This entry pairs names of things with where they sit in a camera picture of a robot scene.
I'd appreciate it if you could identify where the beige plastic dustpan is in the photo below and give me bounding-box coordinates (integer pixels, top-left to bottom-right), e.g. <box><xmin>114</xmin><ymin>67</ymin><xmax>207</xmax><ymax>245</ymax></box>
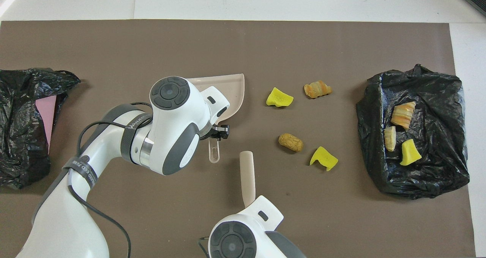
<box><xmin>186</xmin><ymin>73</ymin><xmax>245</xmax><ymax>163</ymax></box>

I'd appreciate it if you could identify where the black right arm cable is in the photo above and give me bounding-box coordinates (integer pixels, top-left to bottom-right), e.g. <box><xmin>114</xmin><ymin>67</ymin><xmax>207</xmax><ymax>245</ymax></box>
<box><xmin>197</xmin><ymin>237</ymin><xmax>210</xmax><ymax>258</ymax></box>

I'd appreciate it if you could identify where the brown bread roll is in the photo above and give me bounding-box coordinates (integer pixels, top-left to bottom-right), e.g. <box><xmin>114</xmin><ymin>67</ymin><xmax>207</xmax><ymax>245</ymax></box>
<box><xmin>278</xmin><ymin>133</ymin><xmax>304</xmax><ymax>153</ymax></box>

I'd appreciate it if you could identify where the pink bin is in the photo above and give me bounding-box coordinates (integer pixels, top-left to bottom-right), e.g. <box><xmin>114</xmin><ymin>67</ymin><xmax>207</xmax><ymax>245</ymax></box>
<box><xmin>35</xmin><ymin>95</ymin><xmax>57</xmax><ymax>154</ymax></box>

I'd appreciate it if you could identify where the beige brush with black bristles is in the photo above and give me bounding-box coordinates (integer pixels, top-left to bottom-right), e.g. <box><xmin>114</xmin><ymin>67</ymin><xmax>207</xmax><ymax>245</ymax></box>
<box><xmin>239</xmin><ymin>150</ymin><xmax>257</xmax><ymax>208</ymax></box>

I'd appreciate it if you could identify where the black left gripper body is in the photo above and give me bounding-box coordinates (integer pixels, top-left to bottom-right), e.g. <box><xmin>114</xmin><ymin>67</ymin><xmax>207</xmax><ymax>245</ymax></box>
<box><xmin>201</xmin><ymin>127</ymin><xmax>219</xmax><ymax>142</ymax></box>

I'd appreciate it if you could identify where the striped croissant piece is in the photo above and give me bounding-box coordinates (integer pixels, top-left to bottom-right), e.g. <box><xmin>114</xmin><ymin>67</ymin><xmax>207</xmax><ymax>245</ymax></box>
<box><xmin>391</xmin><ymin>101</ymin><xmax>417</xmax><ymax>130</ymax></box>
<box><xmin>304</xmin><ymin>80</ymin><xmax>333</xmax><ymax>99</ymax></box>
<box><xmin>384</xmin><ymin>126</ymin><xmax>397</xmax><ymax>152</ymax></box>

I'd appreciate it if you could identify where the yellow sponge piece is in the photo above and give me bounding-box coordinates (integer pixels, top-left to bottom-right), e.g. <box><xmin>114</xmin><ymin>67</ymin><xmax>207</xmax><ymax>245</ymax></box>
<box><xmin>309</xmin><ymin>146</ymin><xmax>339</xmax><ymax>172</ymax></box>
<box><xmin>266</xmin><ymin>87</ymin><xmax>294</xmax><ymax>108</ymax></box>
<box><xmin>399</xmin><ymin>139</ymin><xmax>422</xmax><ymax>166</ymax></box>

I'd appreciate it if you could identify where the brown table mat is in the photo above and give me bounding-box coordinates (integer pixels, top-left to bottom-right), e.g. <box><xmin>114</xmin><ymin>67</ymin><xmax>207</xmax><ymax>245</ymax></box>
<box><xmin>0</xmin><ymin>19</ymin><xmax>476</xmax><ymax>258</ymax></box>

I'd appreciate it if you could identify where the black trash bag over pink bin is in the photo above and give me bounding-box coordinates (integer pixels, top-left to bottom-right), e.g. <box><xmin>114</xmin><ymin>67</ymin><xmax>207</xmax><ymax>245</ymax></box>
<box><xmin>0</xmin><ymin>68</ymin><xmax>81</xmax><ymax>190</ymax></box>

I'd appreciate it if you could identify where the black trash bag bin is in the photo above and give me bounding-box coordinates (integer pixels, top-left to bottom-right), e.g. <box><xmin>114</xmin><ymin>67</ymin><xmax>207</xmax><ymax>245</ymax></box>
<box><xmin>356</xmin><ymin>64</ymin><xmax>470</xmax><ymax>200</ymax></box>

